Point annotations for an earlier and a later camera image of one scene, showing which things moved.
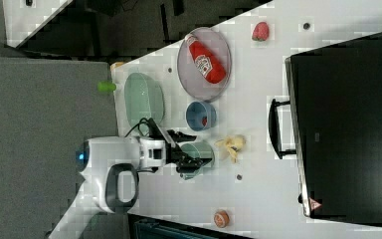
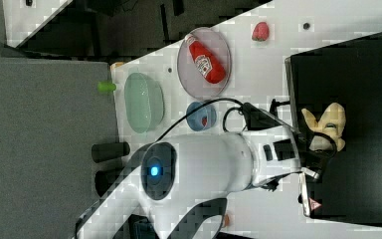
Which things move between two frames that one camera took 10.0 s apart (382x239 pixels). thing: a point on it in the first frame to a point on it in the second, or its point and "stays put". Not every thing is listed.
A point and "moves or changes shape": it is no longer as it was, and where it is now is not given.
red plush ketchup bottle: [211, 69] stays put
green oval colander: [144, 99] stays put
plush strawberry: [261, 32] stays put
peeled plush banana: [233, 143] moves or changes shape
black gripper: [174, 155] to [313, 161]
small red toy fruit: [204, 120] stays put
